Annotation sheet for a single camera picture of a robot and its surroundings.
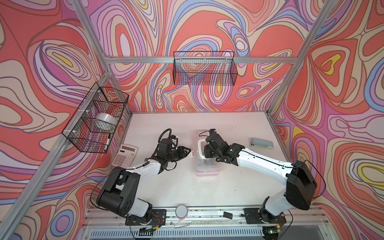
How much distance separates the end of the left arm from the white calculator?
305 mm

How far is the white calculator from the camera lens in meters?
0.93

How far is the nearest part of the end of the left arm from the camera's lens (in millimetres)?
679

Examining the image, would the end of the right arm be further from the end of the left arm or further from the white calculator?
the white calculator
